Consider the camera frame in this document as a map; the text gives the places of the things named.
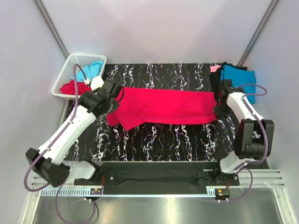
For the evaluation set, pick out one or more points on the folded blue t-shirt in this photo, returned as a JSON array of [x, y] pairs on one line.
[[240, 77]]

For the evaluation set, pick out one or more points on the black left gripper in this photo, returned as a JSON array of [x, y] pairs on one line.
[[116, 105]]

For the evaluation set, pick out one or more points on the light blue shirt in basket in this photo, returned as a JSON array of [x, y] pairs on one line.
[[91, 71]]

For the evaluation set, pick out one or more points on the folded black t-shirt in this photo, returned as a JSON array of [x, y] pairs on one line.
[[215, 77]]

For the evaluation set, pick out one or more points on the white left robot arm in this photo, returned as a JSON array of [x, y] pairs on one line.
[[48, 160]]

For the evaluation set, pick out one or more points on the folded pink t-shirt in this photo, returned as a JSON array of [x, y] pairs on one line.
[[214, 68]]

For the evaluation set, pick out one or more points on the red t-shirt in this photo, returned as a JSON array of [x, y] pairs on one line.
[[140, 105]]

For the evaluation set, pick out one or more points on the red shirt in basket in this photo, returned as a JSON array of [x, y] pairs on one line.
[[69, 88]]

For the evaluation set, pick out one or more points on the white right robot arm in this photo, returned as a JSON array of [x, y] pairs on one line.
[[254, 137]]

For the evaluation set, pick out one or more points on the aluminium frame rail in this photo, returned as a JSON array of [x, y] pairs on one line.
[[262, 178]]

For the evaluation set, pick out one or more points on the white plastic laundry basket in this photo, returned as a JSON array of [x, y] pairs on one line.
[[66, 72]]

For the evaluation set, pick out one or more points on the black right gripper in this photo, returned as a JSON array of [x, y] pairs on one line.
[[220, 114]]

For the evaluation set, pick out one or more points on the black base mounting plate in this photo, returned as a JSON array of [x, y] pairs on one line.
[[144, 178]]

